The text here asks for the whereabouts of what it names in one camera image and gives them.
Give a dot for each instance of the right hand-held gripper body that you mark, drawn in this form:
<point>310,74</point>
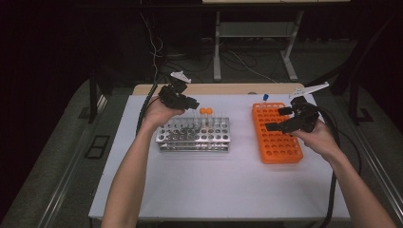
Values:
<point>305,115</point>

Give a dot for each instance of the orange cap test tube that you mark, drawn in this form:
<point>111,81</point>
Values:
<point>202,111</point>
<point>209,111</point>

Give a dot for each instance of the black metal stand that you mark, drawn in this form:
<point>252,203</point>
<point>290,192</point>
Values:
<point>352,101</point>

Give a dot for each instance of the grey desk with metal frame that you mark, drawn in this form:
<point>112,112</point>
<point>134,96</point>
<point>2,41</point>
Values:
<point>253,30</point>

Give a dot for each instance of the person's right hand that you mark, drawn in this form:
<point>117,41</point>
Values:
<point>320,142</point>

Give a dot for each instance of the clear test tube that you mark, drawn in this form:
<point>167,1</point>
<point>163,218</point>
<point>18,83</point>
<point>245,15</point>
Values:
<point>217,117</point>
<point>224,117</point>

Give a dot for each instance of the black floor socket cover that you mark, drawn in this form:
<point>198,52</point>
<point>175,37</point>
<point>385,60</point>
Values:
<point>96,146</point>

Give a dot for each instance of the orange plastic test tube rack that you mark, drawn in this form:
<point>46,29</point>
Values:
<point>275,145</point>

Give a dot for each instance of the white table mat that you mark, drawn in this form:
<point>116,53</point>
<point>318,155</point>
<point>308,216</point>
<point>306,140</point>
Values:
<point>221,183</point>

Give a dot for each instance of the silver metal test tube rack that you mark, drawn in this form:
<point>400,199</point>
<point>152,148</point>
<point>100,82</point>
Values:
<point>193,134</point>

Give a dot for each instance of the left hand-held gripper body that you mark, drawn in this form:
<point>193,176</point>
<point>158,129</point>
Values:
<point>172,95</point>

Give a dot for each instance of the person's left hand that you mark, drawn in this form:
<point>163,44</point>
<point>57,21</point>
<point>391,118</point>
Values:
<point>158,112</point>

